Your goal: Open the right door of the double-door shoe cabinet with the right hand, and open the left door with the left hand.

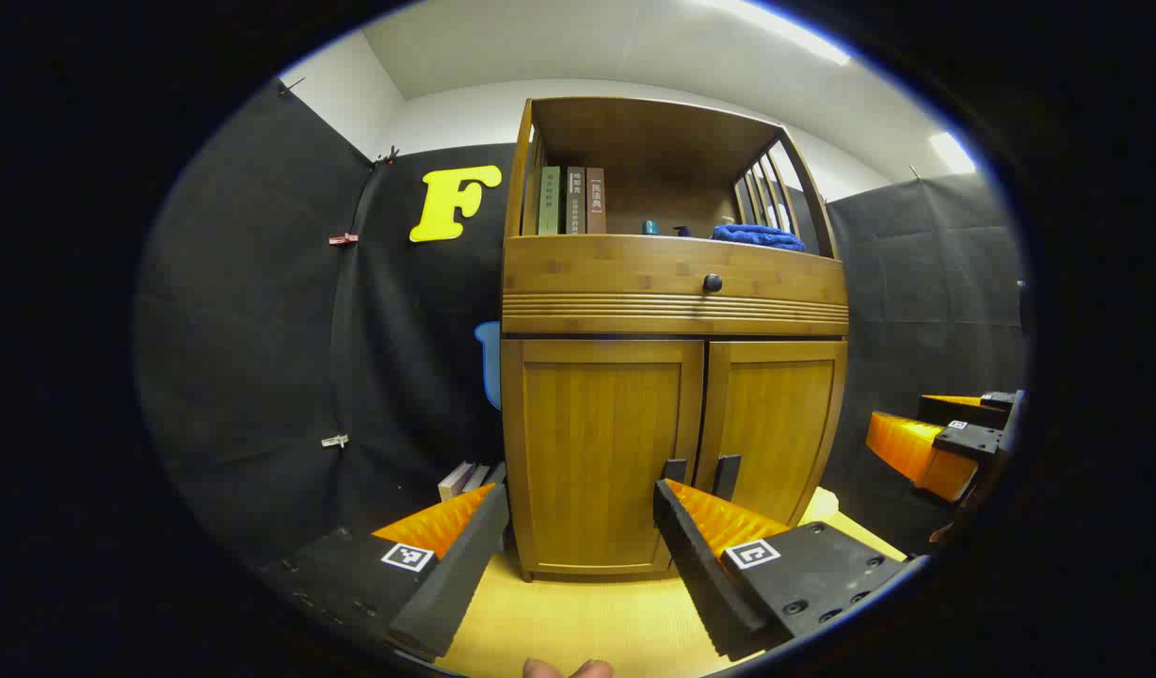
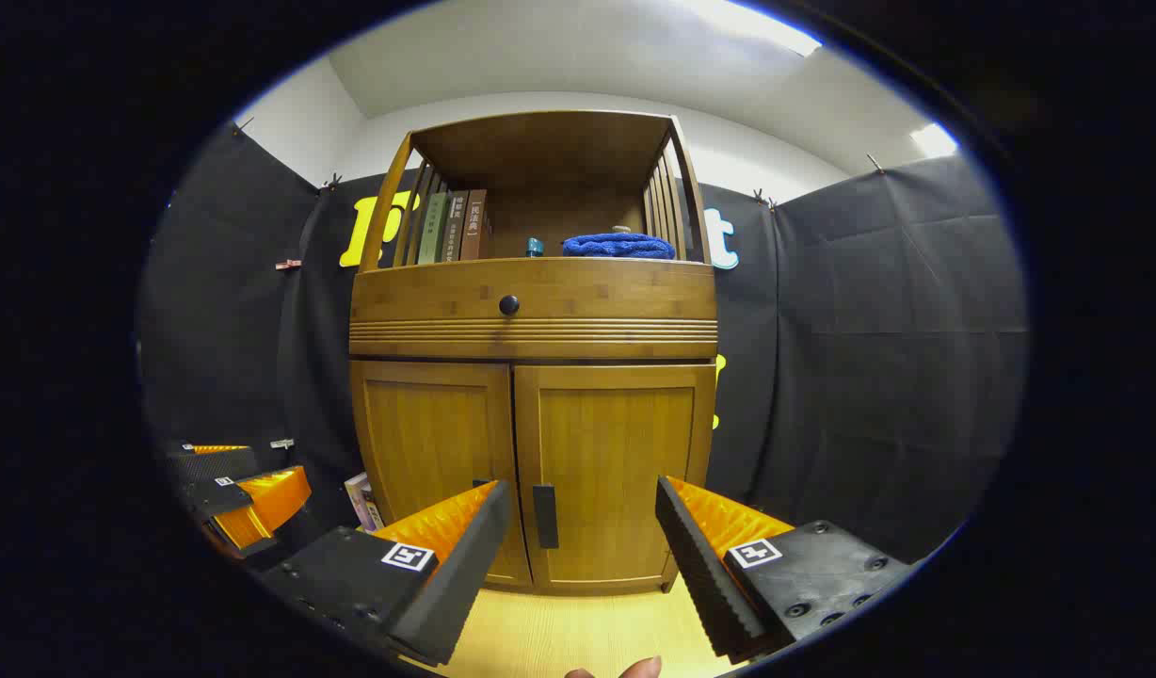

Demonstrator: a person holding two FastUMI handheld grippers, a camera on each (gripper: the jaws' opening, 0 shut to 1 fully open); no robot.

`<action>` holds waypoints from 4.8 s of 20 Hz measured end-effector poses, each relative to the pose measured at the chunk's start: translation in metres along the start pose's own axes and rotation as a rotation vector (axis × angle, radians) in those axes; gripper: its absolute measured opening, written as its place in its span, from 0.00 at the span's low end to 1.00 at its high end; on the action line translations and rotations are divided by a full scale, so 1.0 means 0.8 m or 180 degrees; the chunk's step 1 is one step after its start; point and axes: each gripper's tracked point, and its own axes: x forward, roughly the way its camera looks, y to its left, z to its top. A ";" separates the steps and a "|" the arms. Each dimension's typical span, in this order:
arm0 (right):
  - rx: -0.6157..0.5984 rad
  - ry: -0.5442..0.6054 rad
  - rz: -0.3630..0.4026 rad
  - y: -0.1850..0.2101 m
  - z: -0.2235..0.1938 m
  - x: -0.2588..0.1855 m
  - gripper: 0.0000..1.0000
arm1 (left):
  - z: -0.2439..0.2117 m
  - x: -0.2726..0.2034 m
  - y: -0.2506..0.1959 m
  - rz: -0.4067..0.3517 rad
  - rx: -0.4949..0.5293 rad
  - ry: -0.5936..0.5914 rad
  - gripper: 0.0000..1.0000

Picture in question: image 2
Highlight long ceiling light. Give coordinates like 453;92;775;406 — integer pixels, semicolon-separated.
696;0;824;57

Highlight dark grey book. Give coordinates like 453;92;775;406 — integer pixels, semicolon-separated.
442;191;470;263

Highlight blue towel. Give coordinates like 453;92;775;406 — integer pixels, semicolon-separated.
563;233;677;260

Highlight wooden double-door shoe cabinet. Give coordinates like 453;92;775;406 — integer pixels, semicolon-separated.
349;110;720;596

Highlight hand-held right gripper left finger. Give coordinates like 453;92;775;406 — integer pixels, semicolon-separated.
258;478;513;668

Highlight wooden drawer with black knob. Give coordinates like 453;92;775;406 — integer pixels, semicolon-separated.
349;257;720;361

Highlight brown book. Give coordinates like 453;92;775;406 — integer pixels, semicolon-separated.
460;189;490;262

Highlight white pink box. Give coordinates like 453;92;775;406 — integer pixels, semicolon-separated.
345;471;386;533

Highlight small ceiling light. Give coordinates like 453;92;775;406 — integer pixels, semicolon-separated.
910;122;960;159

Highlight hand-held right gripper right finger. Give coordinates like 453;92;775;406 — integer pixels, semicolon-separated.
655;476;918;662

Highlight wooden shoe cabinet door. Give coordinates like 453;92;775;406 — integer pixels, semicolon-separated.
350;361;532;589
512;364;717;594

